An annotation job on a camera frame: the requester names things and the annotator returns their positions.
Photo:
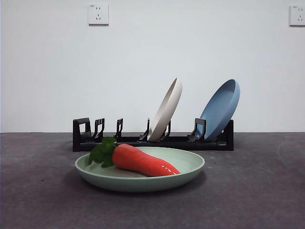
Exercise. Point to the blue round plate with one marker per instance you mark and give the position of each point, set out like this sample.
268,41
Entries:
219,107

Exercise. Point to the white wall socket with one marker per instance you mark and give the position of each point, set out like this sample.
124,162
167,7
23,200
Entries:
297,15
98,14

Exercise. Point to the cream round plate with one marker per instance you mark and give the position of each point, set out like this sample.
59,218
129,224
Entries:
166,109

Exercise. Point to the light green round plate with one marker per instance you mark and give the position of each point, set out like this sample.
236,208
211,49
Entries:
143,184

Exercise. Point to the black plastic plate rack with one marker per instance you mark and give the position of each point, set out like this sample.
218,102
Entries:
209,145

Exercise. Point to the orange toy carrot green leaves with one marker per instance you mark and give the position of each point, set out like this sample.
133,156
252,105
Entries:
138,159

